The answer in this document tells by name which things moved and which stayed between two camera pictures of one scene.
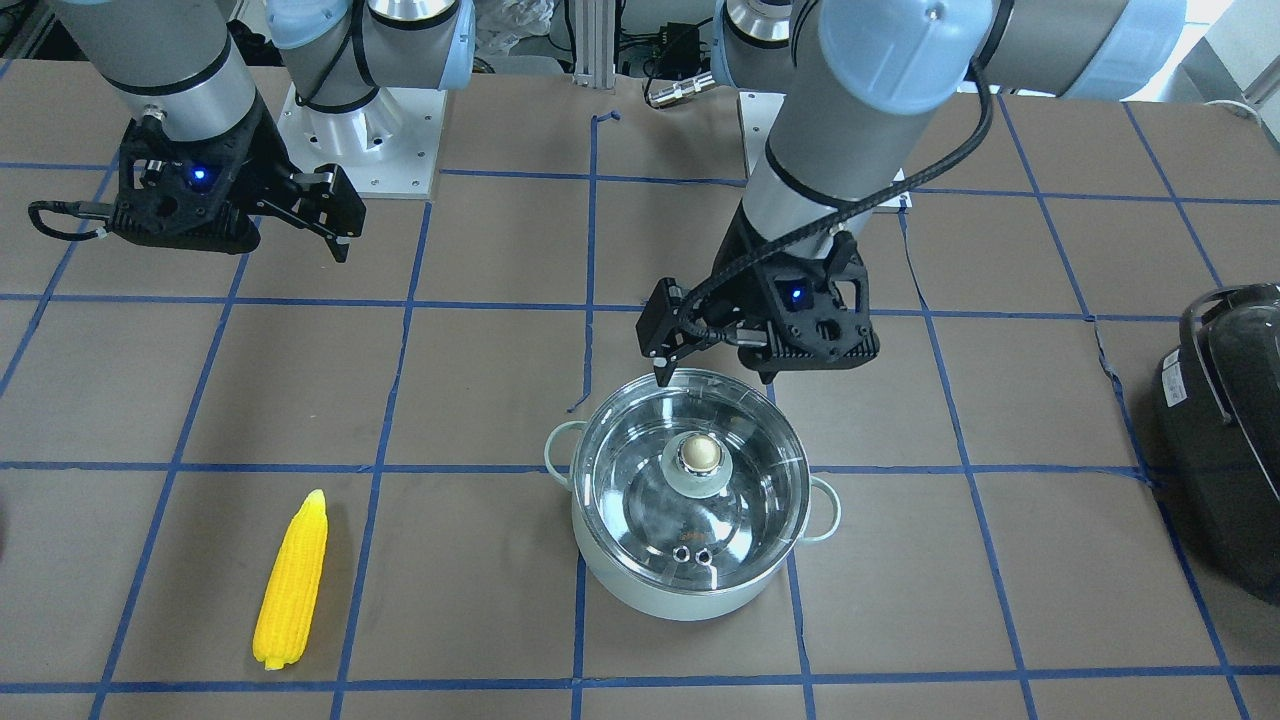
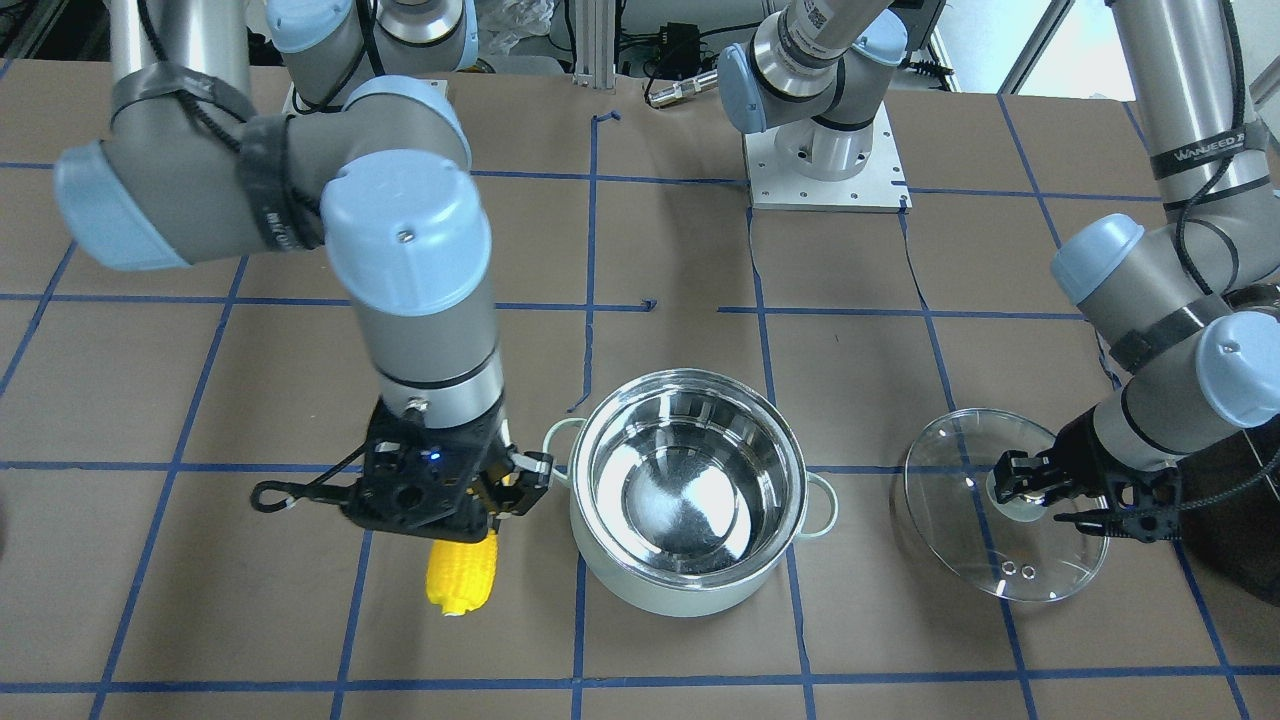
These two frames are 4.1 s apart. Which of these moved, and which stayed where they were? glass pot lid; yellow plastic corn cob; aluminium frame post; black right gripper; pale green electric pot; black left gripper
Moved: yellow plastic corn cob; black left gripper; glass pot lid; black right gripper
Stayed: pale green electric pot; aluminium frame post
